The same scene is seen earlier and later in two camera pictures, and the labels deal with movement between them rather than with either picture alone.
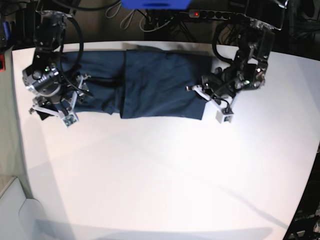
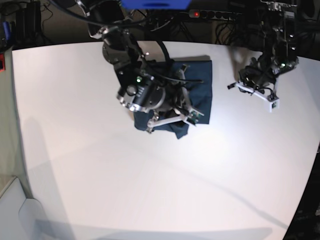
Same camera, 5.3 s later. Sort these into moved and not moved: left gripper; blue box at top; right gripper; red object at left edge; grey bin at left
Moved: left gripper; right gripper
Not moved: red object at left edge; grey bin at left; blue box at top
